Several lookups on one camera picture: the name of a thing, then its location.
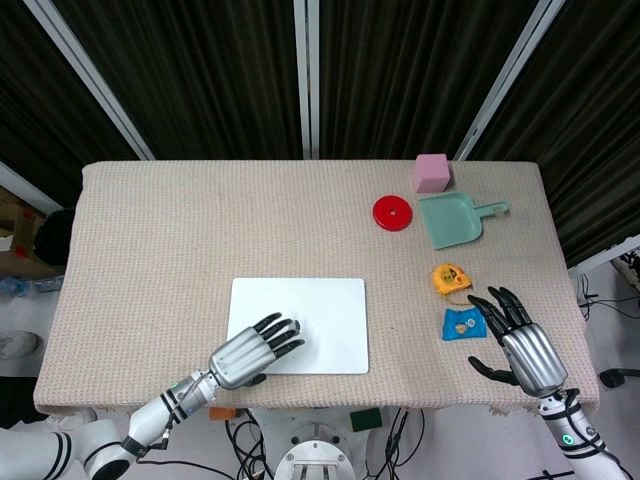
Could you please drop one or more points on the red round disc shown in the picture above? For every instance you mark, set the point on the red round disc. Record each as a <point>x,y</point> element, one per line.
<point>392,212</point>

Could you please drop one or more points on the white shoe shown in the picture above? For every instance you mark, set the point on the white shoe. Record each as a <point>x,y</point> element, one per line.
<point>17,345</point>

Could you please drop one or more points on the pink foam cube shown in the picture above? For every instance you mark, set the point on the pink foam cube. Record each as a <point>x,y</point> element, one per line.
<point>432,172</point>

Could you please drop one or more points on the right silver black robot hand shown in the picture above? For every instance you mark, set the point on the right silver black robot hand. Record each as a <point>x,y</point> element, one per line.
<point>532,355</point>

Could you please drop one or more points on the green block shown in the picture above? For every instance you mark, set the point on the green block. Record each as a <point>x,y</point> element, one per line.
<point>366,420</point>

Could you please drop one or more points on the brown cardboard box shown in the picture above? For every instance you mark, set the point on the brown cardboard box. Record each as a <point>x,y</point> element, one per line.
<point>15,250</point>

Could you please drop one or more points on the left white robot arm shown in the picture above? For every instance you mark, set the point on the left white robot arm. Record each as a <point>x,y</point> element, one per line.
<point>150,415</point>

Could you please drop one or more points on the black chair base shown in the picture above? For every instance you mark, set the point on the black chair base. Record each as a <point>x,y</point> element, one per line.
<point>620,376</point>

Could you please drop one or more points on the orange block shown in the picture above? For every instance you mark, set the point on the orange block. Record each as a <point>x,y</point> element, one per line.
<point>222,413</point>

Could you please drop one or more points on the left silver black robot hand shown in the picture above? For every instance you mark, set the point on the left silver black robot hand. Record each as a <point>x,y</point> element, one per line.
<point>240,357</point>

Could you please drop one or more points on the clear plastic bottles pack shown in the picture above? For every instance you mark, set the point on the clear plastic bottles pack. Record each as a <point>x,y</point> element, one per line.
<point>30,286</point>

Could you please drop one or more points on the black pleated curtain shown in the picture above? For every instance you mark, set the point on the black pleated curtain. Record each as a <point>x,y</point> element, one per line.
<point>400,75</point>
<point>590,125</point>
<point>30,75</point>
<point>200,75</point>

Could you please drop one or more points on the beige waffle tablecloth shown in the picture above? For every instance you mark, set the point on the beige waffle tablecloth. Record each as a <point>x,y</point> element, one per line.
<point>175,240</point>

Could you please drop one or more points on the black round object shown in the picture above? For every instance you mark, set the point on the black round object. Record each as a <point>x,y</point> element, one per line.
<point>55,237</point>

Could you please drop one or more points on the yellow tape measure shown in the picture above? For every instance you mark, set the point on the yellow tape measure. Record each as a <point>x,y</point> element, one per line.
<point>450,279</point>

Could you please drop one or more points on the silver laptop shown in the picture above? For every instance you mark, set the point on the silver laptop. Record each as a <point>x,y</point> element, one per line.
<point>325,325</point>

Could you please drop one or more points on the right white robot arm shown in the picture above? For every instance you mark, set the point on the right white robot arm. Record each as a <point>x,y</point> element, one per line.
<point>575,440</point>

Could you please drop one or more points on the teal plastic dustpan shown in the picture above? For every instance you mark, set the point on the teal plastic dustpan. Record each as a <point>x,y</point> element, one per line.
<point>450,222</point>

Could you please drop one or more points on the white frame post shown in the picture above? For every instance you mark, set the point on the white frame post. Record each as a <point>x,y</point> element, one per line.
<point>306,75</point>
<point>510,80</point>
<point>25,187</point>
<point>600,257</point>
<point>95,80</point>

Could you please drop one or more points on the blue snack packet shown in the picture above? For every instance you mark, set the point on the blue snack packet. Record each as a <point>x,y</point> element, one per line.
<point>462,325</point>

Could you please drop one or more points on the white robot torso base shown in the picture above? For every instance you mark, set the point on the white robot torso base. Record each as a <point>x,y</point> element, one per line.
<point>320,450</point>

